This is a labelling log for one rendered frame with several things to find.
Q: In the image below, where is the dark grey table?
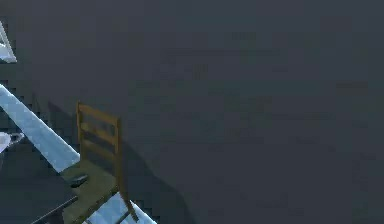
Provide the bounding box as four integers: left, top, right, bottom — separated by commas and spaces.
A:
0, 140, 79, 224

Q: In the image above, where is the white triangular object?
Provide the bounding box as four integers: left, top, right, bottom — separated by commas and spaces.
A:
0, 20, 18, 64

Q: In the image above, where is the white cup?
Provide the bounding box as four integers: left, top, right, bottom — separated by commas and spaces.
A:
0, 131, 25, 154

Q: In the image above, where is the brown wooden chair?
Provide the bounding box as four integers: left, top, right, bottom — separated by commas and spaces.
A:
61, 101, 140, 224

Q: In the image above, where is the small black remote control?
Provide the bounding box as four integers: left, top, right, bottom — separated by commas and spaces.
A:
68, 173, 90, 188

